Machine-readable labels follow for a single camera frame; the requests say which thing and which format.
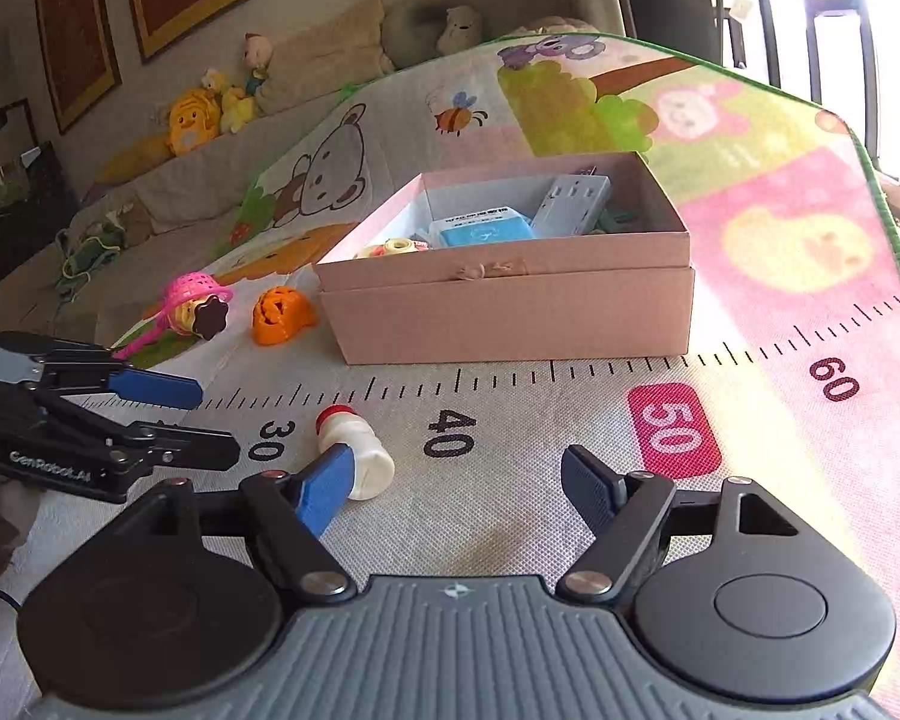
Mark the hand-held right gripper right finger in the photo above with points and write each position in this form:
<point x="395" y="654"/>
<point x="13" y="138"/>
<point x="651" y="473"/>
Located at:
<point x="589" y="487"/>

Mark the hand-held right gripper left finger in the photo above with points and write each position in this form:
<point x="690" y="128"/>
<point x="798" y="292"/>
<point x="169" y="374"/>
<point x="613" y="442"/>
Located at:
<point x="322" y="487"/>

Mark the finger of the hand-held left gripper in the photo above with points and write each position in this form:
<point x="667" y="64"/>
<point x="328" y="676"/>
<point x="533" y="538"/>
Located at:
<point x="187" y="446"/>
<point x="157" y="388"/>

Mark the white toy bottle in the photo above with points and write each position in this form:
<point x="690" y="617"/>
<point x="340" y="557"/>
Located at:
<point x="360" y="450"/>

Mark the pink cardboard box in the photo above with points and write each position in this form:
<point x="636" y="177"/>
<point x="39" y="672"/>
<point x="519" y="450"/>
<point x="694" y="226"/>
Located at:
<point x="510" y="300"/>

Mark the teal toy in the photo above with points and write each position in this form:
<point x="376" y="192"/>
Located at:
<point x="619" y="217"/>

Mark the blue tissue pack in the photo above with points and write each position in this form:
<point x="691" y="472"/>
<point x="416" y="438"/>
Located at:
<point x="480" y="229"/>

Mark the grey power strip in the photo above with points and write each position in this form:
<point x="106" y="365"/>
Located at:
<point x="570" y="202"/>

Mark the pink basket toy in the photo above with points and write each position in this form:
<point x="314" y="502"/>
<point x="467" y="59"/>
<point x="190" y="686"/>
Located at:
<point x="195" y="304"/>

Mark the cartoon printed play mat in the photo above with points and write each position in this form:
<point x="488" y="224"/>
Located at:
<point x="495" y="420"/>

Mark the orange toy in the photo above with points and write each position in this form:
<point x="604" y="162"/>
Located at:
<point x="283" y="315"/>

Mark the beige covered sofa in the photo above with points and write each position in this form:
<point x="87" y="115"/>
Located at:
<point x="157" y="202"/>

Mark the long yellow plush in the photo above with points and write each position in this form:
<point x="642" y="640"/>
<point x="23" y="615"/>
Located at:
<point x="131" y="159"/>

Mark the yellow duck plush backpack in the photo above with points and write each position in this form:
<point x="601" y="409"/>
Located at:
<point x="191" y="120"/>

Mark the small yellow duck plush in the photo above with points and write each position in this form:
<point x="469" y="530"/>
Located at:
<point x="231" y="99"/>

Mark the brown haired doll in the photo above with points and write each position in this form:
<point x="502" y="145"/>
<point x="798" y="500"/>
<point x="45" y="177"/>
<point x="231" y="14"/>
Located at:
<point x="256" y="64"/>

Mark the narrow framed red picture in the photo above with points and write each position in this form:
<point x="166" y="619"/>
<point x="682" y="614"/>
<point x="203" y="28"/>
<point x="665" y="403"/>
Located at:
<point x="75" y="37"/>

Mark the beige pillow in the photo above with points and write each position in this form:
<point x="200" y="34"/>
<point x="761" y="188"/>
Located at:
<point x="322" y="52"/>

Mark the grey neck pillow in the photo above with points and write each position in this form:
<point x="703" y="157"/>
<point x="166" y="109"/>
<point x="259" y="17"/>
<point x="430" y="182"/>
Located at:
<point x="409" y="30"/>

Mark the white bear plush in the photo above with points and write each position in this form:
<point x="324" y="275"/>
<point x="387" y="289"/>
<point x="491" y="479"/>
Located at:
<point x="461" y="28"/>

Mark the white hanging tag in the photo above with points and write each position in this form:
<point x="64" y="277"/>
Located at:
<point x="739" y="9"/>

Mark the black window frame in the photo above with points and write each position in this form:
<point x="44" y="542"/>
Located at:
<point x="787" y="30"/>

